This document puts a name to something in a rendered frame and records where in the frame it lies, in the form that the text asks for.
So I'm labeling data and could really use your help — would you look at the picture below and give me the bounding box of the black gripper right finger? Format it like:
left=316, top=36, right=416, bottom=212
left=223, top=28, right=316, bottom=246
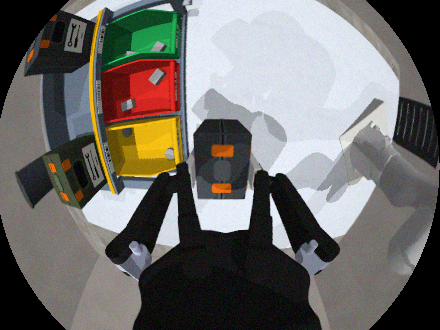
left=243, top=151, right=340, bottom=284

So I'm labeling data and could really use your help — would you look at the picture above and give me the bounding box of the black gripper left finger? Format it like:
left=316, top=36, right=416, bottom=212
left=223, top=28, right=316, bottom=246
left=105, top=148, right=212, bottom=285

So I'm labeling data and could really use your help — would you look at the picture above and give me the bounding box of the yellow open bin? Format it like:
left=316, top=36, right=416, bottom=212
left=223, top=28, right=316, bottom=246
left=105, top=116, right=183, bottom=177

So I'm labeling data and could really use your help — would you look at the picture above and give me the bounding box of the yellow flat bar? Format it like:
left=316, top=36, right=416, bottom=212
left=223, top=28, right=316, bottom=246
left=89, top=9, right=116, bottom=194

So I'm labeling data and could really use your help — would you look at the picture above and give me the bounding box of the red open bin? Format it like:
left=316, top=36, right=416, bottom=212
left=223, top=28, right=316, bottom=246
left=101, top=59, right=180, bottom=124

